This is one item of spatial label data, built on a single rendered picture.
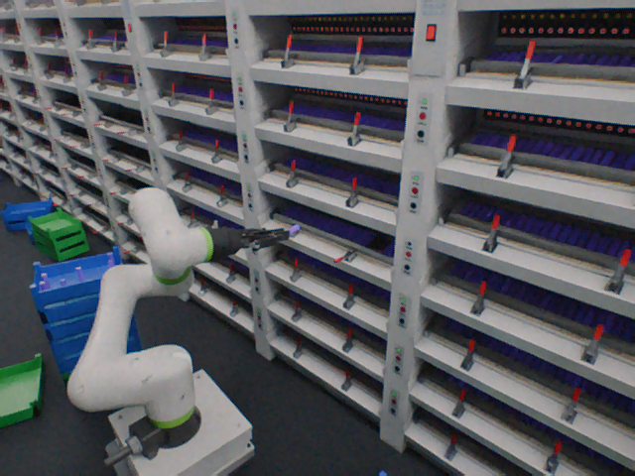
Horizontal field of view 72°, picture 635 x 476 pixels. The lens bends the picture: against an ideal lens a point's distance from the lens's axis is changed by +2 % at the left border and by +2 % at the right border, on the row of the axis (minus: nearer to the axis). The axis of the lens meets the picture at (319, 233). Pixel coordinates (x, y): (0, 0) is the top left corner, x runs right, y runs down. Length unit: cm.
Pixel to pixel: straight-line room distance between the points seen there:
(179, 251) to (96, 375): 37
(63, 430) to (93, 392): 83
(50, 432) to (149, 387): 91
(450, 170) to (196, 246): 65
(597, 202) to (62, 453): 184
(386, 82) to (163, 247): 68
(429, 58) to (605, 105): 37
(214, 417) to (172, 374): 26
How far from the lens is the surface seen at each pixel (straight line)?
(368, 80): 120
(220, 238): 113
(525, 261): 113
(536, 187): 105
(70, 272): 202
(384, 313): 149
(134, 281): 151
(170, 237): 106
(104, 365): 123
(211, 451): 130
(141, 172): 246
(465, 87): 107
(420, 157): 114
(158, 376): 118
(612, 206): 103
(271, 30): 159
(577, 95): 100
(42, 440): 205
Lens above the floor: 139
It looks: 26 degrees down
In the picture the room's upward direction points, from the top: straight up
